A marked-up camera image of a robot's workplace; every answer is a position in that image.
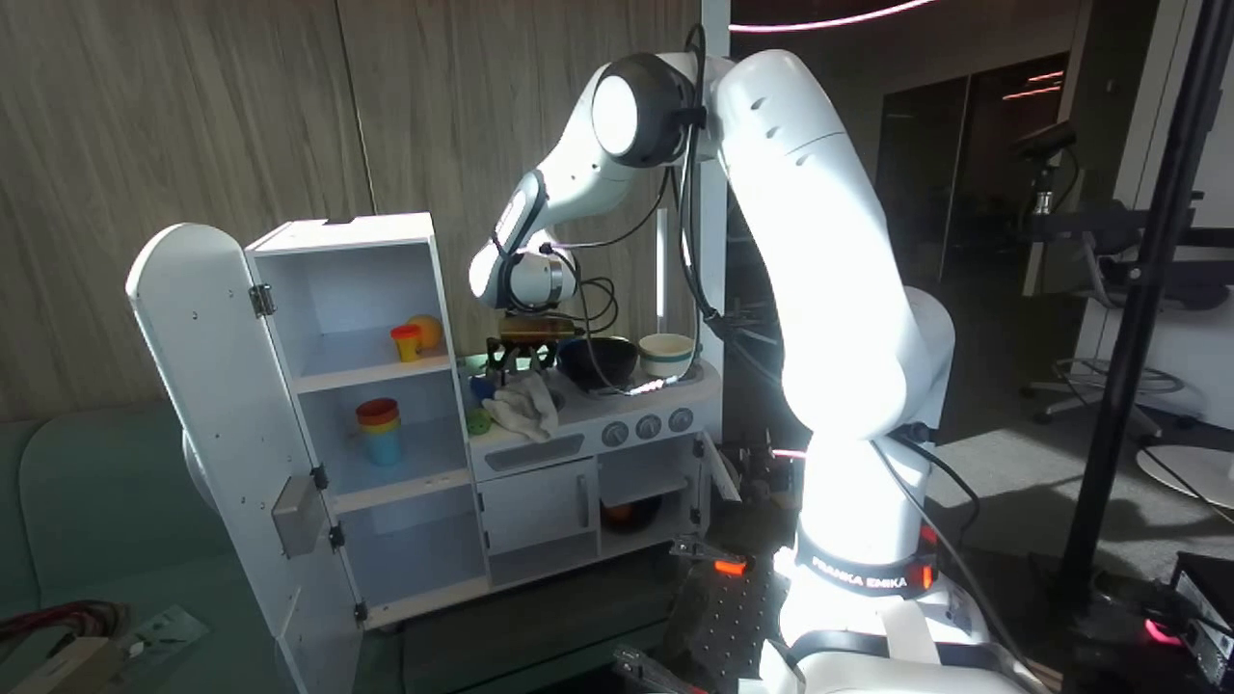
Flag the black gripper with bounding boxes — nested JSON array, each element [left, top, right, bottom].
[[487, 334, 555, 373]]

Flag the white cloth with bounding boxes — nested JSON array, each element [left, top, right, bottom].
[[487, 373, 561, 445]]

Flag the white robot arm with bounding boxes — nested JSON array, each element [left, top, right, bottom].
[[469, 50, 1026, 694]]

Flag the green toy cup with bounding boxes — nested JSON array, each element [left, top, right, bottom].
[[463, 406, 493, 436]]

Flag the black toy pot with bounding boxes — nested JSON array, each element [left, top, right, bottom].
[[561, 334, 638, 388]]

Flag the white toy kitchen unit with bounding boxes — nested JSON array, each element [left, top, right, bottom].
[[249, 212, 719, 627]]

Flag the stacked colourful cups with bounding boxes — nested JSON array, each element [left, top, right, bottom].
[[357, 396, 407, 467]]

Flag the white toy bowl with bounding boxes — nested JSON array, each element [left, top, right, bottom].
[[638, 333, 700, 377]]

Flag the white cabinet door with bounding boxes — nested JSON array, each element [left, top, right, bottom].
[[125, 225, 364, 694]]

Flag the black vertical pole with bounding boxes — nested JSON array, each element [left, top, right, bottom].
[[1059, 0, 1234, 606]]

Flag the gold wrist camera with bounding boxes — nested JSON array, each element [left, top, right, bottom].
[[497, 314, 575, 339]]

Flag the white vertical post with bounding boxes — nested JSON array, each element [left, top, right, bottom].
[[696, 0, 732, 436]]

